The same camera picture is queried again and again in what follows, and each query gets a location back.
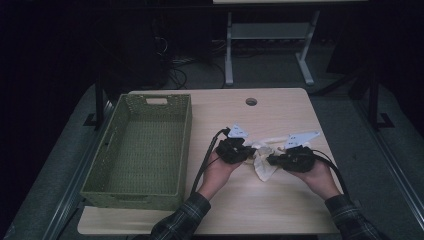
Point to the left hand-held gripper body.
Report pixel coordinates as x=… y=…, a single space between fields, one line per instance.
x=233 y=150

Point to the person's left hand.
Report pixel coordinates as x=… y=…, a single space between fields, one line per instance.
x=216 y=176

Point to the person's right hand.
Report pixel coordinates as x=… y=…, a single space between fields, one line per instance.
x=316 y=181

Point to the white metal desk frame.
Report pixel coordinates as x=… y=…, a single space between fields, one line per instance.
x=270 y=31

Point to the aluminium frame rail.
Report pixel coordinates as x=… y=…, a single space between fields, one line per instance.
x=80 y=166
x=396 y=166

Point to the black metal post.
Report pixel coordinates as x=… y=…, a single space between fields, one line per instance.
x=99 y=103

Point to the white printed cloth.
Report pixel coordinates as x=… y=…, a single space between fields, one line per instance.
x=263 y=166

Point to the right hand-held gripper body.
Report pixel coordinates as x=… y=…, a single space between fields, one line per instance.
x=298 y=160

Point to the green woven storage basket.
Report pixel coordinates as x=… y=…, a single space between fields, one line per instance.
x=133 y=150

